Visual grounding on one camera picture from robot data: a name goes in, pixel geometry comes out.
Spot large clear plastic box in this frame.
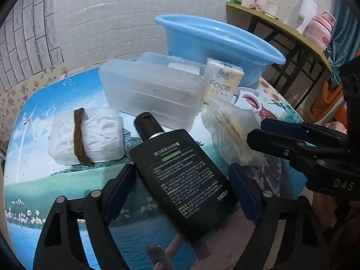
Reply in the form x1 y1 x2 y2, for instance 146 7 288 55
98 58 207 131

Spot black shampoo bottle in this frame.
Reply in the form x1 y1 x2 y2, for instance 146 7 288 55
129 112 238 242

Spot blue curtain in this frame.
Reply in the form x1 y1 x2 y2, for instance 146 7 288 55
328 0 360 86

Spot blue plastic basin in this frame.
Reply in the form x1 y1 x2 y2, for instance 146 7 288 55
154 14 286 87

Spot tissue pack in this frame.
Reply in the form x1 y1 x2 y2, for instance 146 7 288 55
202 57 244 105

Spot clear box of cotton pads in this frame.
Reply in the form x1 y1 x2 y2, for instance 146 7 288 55
48 108 125 165

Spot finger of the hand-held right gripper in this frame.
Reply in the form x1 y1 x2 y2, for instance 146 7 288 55
247 129 349 175
260 118 349 147

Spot pink water bottle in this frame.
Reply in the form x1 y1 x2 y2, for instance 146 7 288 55
306 11 337 49

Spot white cup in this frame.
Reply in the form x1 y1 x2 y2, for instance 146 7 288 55
264 1 279 18

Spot pink cloth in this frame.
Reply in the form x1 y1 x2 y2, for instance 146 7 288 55
323 121 347 134

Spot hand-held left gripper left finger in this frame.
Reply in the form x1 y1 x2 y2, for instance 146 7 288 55
33 163 138 270

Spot brown hair band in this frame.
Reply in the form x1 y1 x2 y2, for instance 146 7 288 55
72 107 95 166

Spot orange cloth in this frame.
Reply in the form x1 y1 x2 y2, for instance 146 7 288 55
312 81 345 119

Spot white plastic hook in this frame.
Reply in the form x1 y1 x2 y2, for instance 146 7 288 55
233 87 265 116

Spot clear toothpick box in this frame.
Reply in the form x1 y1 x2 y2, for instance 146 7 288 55
201 101 269 167

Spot wooden desk with metal frame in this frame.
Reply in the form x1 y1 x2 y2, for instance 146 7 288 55
226 1 333 110

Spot white kettle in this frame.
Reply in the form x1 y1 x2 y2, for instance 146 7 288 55
283 0 319 35

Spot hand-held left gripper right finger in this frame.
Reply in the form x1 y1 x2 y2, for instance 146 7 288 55
228 164 332 270

